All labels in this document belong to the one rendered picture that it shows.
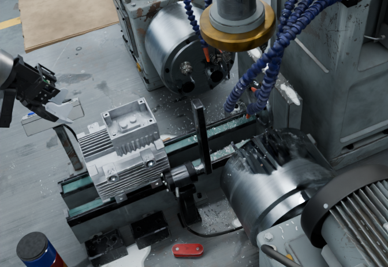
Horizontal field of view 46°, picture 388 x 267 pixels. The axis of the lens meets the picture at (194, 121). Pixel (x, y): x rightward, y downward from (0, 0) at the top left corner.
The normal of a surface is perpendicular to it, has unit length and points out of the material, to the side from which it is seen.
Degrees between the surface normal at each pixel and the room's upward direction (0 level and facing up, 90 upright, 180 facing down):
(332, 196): 35
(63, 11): 0
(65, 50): 0
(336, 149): 90
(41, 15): 0
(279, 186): 21
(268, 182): 28
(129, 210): 90
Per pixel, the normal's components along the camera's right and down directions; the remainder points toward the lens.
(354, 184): -0.26, -0.60
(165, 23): -0.53, -0.42
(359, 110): 0.37, 0.66
